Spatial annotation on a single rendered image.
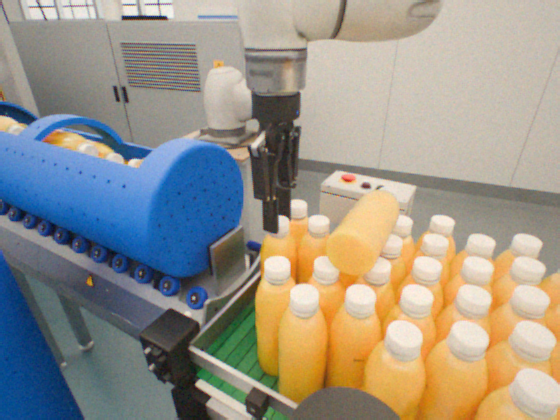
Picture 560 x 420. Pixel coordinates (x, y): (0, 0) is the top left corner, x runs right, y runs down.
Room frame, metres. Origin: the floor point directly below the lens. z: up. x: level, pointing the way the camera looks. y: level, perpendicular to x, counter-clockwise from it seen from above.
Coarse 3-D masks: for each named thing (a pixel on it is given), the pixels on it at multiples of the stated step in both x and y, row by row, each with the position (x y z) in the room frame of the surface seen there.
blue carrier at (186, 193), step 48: (0, 144) 0.78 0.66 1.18; (48, 144) 0.71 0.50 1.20; (192, 144) 0.62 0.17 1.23; (0, 192) 0.76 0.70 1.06; (48, 192) 0.64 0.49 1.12; (96, 192) 0.57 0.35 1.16; (144, 192) 0.53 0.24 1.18; (192, 192) 0.59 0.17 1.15; (240, 192) 0.72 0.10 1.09; (96, 240) 0.60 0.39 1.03; (144, 240) 0.50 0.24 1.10; (192, 240) 0.57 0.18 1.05
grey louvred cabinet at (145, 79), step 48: (48, 48) 3.05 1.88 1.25; (96, 48) 2.85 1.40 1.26; (144, 48) 2.67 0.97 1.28; (192, 48) 2.51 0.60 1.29; (240, 48) 2.39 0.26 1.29; (48, 96) 3.12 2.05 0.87; (96, 96) 2.90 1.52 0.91; (144, 96) 2.71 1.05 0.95; (192, 96) 2.54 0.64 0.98; (144, 144) 2.74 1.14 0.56
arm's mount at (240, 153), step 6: (192, 132) 1.51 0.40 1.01; (198, 132) 1.51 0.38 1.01; (192, 138) 1.42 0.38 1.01; (198, 138) 1.42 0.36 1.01; (252, 138) 1.41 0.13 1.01; (222, 144) 1.33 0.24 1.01; (240, 144) 1.34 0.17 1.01; (246, 144) 1.32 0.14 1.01; (228, 150) 1.26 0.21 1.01; (234, 150) 1.26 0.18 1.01; (240, 150) 1.26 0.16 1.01; (246, 150) 1.26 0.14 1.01; (234, 156) 1.19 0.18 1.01; (240, 156) 1.19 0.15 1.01; (246, 156) 1.19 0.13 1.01
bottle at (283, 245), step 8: (288, 232) 0.53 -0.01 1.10; (264, 240) 0.53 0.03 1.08; (272, 240) 0.52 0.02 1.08; (280, 240) 0.52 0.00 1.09; (288, 240) 0.52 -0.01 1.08; (264, 248) 0.52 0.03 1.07; (272, 248) 0.51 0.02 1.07; (280, 248) 0.51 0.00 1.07; (288, 248) 0.51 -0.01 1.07; (296, 248) 0.53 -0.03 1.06; (264, 256) 0.51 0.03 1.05; (272, 256) 0.50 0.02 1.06; (288, 256) 0.51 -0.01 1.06; (296, 256) 0.52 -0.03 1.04; (296, 264) 0.52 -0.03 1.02; (296, 272) 0.53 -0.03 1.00; (296, 280) 0.53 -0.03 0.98
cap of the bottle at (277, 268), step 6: (270, 258) 0.42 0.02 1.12; (276, 258) 0.42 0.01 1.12; (282, 258) 0.42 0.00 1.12; (264, 264) 0.41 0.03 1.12; (270, 264) 0.40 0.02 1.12; (276, 264) 0.40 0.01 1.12; (282, 264) 0.40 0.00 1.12; (288, 264) 0.40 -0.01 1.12; (270, 270) 0.39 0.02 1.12; (276, 270) 0.39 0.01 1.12; (282, 270) 0.39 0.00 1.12; (288, 270) 0.40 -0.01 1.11; (270, 276) 0.39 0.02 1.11; (276, 276) 0.39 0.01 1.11; (282, 276) 0.39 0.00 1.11
